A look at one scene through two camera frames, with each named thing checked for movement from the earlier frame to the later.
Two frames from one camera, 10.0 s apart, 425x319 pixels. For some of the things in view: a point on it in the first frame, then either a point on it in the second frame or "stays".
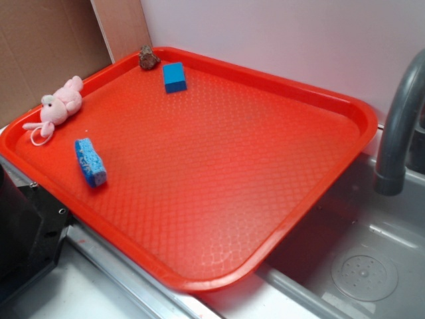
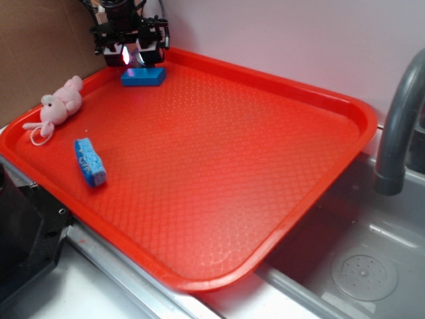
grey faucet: [389, 173] stays
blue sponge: [90, 162] stays
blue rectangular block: [174, 78] → [143, 76]
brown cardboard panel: [43, 44] stays
